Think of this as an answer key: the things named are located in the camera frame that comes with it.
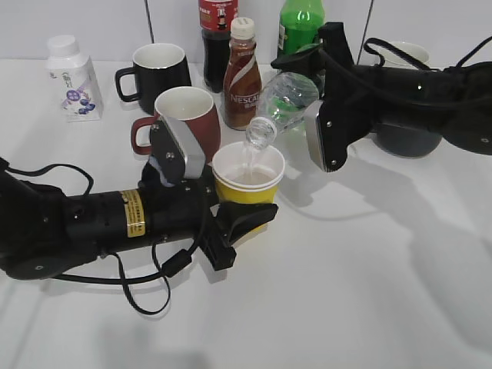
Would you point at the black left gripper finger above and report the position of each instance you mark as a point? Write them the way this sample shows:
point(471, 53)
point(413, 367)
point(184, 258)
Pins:
point(233, 221)

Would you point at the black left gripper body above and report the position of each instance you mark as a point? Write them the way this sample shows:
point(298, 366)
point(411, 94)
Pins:
point(183, 211)

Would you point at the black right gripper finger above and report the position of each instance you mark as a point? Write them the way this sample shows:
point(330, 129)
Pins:
point(308, 63)
point(335, 52)

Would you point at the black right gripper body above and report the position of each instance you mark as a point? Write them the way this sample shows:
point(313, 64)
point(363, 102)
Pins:
point(350, 101)

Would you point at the clear water bottle green label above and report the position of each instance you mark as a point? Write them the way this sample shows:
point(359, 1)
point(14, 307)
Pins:
point(281, 107)

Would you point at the yellow paper cup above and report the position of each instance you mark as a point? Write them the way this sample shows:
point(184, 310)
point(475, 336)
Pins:
point(246, 175)

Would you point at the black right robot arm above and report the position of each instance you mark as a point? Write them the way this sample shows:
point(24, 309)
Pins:
point(454, 102)

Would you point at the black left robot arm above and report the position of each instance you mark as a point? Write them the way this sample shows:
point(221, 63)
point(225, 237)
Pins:
point(45, 233)

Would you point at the green soda bottle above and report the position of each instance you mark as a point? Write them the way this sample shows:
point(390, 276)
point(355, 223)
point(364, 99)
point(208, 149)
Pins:
point(298, 25)

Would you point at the white ceramic mug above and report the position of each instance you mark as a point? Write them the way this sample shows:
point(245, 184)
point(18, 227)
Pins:
point(411, 52)

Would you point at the dark grey ceramic mug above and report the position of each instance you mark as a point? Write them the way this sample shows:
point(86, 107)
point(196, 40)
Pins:
point(405, 142)

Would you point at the brown Nescafe coffee bottle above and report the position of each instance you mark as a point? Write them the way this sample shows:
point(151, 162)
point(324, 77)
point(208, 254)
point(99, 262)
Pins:
point(242, 81)

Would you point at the red ceramic mug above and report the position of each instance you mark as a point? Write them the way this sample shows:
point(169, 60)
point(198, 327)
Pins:
point(192, 105)

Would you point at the dark cola bottle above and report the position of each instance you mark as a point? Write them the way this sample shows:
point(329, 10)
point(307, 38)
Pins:
point(215, 21)

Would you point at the black ceramic mug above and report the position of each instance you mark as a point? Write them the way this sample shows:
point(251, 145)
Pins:
point(156, 67)

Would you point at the white yogurt drink bottle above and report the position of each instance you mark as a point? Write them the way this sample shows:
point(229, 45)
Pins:
point(73, 81)

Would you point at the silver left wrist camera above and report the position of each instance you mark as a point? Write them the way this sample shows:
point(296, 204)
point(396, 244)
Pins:
point(175, 152)

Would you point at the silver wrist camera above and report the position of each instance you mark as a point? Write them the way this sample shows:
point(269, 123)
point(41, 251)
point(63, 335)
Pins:
point(175, 152)
point(326, 139)

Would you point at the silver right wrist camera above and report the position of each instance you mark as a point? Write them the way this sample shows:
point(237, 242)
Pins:
point(326, 139)

